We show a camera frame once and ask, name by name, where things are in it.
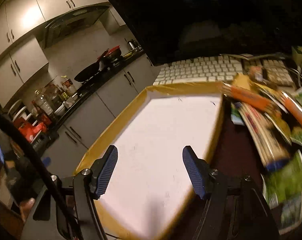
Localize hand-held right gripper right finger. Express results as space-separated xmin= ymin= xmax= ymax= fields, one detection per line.
xmin=182 ymin=145 xmax=281 ymax=240

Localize black cable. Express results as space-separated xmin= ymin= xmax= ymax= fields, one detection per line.
xmin=0 ymin=110 xmax=84 ymax=240

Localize clear oil bottle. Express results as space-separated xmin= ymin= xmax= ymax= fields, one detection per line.
xmin=35 ymin=90 xmax=54 ymax=117

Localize cardboard box with yellow tape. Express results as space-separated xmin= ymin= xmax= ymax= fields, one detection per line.
xmin=73 ymin=81 xmax=227 ymax=240

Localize orange grain cracker packet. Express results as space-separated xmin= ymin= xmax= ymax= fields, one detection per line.
xmin=281 ymin=92 xmax=302 ymax=128
xmin=222 ymin=84 xmax=275 ymax=112

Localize sauce bottles with labels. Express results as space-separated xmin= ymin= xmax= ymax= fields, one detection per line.
xmin=61 ymin=79 xmax=78 ymax=97

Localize white lower kitchen cabinets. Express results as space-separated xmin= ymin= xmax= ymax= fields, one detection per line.
xmin=41 ymin=54 xmax=159 ymax=178

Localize black kitchen countertop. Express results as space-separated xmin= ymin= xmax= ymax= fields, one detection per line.
xmin=49 ymin=49 xmax=145 ymax=130

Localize beige compact keyboard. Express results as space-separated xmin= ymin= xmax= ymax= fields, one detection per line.
xmin=243 ymin=57 xmax=295 ymax=87

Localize small white green box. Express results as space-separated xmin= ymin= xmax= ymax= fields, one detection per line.
xmin=292 ymin=46 xmax=302 ymax=67

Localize black pot with red lid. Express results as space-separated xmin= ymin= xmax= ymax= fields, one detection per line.
xmin=97 ymin=45 xmax=123 ymax=68

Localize white kitchen cabinets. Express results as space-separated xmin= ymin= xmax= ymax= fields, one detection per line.
xmin=0 ymin=0 xmax=110 ymax=90
xmin=41 ymin=54 xmax=159 ymax=178

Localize white cable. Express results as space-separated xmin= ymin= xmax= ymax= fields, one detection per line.
xmin=289 ymin=64 xmax=302 ymax=90

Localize black computer monitor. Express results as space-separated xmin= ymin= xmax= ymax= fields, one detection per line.
xmin=98 ymin=0 xmax=302 ymax=67

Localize white upper kitchen cabinets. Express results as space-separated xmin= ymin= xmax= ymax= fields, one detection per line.
xmin=0 ymin=0 xmax=110 ymax=90

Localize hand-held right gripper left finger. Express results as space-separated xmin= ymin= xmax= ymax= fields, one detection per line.
xmin=21 ymin=145 xmax=118 ymax=240

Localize white computer keyboard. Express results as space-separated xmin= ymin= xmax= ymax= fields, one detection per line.
xmin=153 ymin=55 xmax=244 ymax=85

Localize black wok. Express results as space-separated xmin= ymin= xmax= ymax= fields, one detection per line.
xmin=74 ymin=61 xmax=105 ymax=82

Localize black range hood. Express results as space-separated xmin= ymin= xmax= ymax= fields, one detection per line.
xmin=42 ymin=5 xmax=111 ymax=49

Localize red plastic bag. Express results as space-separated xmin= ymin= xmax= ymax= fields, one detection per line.
xmin=17 ymin=121 xmax=48 ymax=143

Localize pile of mixed snack packets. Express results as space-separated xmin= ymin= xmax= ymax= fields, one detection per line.
xmin=222 ymin=72 xmax=302 ymax=230

